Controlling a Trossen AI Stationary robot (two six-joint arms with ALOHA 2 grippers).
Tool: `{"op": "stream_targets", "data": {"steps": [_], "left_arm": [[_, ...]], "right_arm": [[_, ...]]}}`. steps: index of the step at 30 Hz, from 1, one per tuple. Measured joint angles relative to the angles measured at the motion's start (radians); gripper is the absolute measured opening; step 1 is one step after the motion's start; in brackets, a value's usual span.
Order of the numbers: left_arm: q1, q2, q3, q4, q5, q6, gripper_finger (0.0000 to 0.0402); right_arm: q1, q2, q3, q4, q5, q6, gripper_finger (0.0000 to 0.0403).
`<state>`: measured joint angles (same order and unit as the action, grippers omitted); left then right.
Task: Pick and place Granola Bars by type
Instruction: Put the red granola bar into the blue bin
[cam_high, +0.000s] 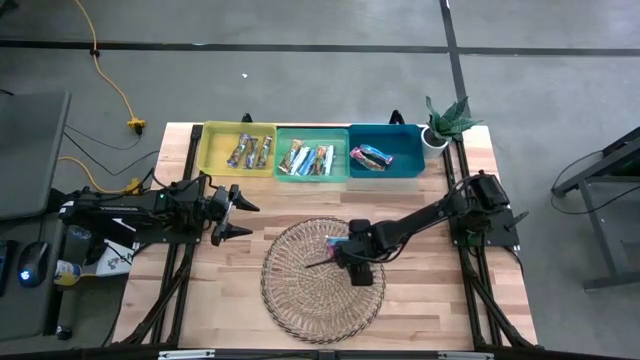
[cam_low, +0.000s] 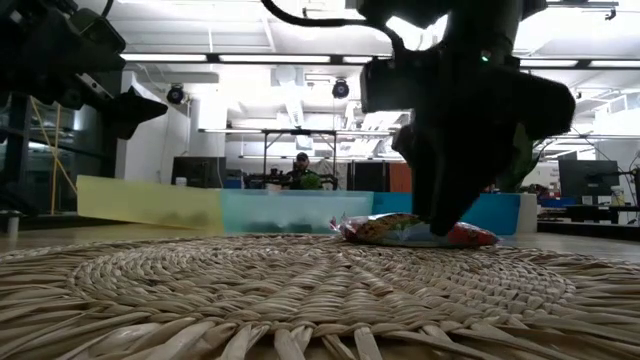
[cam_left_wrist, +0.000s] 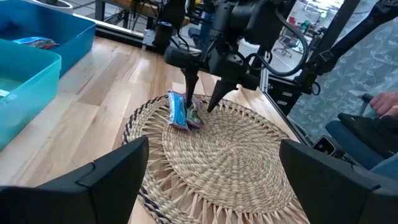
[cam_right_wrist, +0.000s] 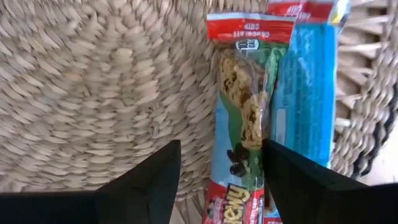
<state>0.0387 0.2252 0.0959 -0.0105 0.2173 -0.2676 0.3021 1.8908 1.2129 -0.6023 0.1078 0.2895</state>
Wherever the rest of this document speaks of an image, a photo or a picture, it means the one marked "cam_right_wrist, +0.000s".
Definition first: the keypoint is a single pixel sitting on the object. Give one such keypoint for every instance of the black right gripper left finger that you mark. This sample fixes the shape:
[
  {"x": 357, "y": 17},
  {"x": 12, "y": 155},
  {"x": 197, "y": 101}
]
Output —
[{"x": 124, "y": 205}]

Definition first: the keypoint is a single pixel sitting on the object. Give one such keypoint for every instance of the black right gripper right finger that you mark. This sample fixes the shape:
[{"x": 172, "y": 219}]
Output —
[{"x": 326, "y": 202}]

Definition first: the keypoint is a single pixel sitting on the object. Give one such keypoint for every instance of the Chewy chocolate chip granola bar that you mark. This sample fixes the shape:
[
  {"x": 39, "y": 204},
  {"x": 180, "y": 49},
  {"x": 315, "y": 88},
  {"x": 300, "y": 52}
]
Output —
[{"x": 239, "y": 93}]

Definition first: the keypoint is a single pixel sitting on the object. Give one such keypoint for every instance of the blue red-ended Chewy bar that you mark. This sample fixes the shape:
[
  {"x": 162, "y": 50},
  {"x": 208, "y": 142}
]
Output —
[{"x": 308, "y": 93}]

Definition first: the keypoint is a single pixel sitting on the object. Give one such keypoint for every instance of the round woven wicker tray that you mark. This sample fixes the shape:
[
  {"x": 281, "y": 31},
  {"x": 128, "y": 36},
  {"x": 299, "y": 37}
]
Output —
[{"x": 93, "y": 93}]

